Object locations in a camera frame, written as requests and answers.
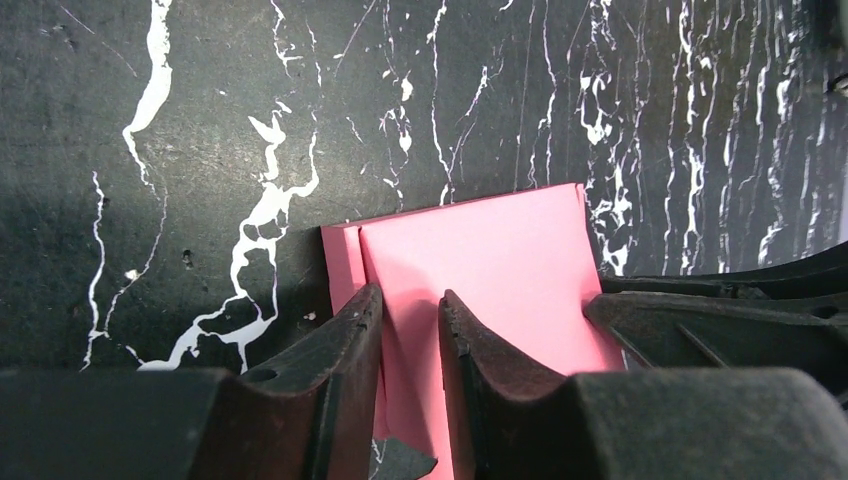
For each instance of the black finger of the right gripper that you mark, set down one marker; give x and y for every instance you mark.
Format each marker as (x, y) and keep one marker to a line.
(824, 273)
(671, 330)

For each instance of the pink paper box sheet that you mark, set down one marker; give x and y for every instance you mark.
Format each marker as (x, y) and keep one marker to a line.
(521, 262)

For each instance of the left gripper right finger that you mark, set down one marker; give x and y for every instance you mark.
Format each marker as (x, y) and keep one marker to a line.
(511, 417)

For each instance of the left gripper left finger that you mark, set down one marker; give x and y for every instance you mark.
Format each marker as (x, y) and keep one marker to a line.
(306, 413)

